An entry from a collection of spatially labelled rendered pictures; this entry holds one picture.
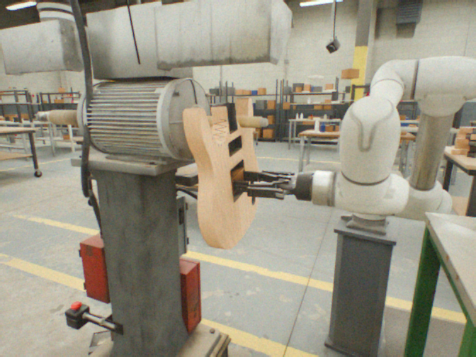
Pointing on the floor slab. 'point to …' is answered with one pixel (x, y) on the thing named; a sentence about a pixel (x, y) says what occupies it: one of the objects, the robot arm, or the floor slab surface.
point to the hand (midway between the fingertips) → (240, 180)
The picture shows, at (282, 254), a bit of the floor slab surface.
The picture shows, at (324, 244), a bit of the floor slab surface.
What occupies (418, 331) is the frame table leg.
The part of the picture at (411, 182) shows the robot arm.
